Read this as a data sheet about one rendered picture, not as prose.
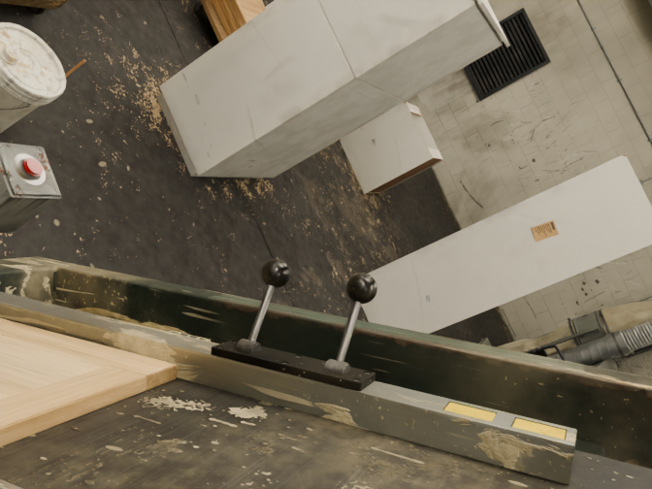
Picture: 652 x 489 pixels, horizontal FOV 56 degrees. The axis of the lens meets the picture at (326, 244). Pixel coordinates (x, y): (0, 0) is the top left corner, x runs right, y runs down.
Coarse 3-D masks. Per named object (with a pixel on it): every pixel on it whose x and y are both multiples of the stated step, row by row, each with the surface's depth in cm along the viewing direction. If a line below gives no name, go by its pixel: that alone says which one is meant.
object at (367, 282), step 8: (352, 280) 74; (360, 280) 74; (368, 280) 74; (352, 288) 74; (360, 288) 73; (368, 288) 73; (376, 288) 75; (352, 296) 74; (360, 296) 73; (368, 296) 74; (352, 304) 74; (360, 304) 74; (352, 312) 73; (352, 320) 73; (352, 328) 73; (344, 336) 72; (344, 344) 72; (344, 352) 72; (328, 360) 71; (336, 360) 71; (328, 368) 71; (336, 368) 70; (344, 368) 70
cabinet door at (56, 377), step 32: (0, 320) 89; (0, 352) 76; (32, 352) 77; (64, 352) 77; (96, 352) 79; (128, 352) 80; (0, 384) 66; (32, 384) 66; (64, 384) 67; (96, 384) 68; (128, 384) 69; (160, 384) 75; (0, 416) 57; (32, 416) 58; (64, 416) 61
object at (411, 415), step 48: (96, 336) 83; (144, 336) 81; (240, 384) 74; (288, 384) 71; (384, 384) 71; (384, 432) 67; (432, 432) 64; (480, 432) 62; (528, 432) 61; (576, 432) 62
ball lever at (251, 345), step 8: (272, 264) 79; (280, 264) 79; (264, 272) 79; (272, 272) 78; (280, 272) 78; (288, 272) 79; (264, 280) 79; (272, 280) 78; (280, 280) 78; (272, 288) 79; (264, 296) 78; (264, 304) 78; (264, 312) 78; (256, 320) 77; (256, 328) 77; (256, 336) 77; (240, 344) 76; (248, 344) 75; (256, 344) 75
